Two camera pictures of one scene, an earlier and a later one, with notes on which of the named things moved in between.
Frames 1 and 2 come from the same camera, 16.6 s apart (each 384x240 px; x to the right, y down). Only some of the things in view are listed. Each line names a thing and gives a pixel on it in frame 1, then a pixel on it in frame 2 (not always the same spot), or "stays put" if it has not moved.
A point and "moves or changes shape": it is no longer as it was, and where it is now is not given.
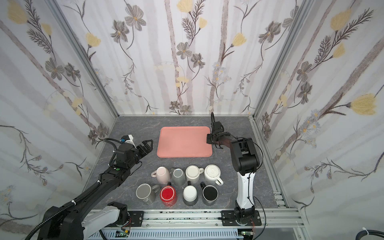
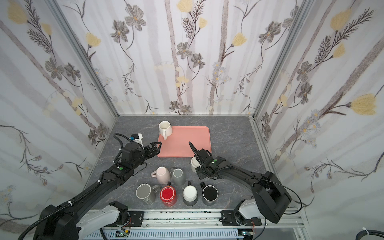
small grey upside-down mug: (178, 177) stays put
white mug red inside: (192, 173) → (194, 164)
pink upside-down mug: (162, 175) stays put
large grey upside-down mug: (147, 193) stays put
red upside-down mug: (168, 195) stays put
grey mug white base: (190, 195) stays put
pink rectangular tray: (182, 142) stays put
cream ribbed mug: (212, 173) moves or changes shape
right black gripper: (216, 135) → (204, 163)
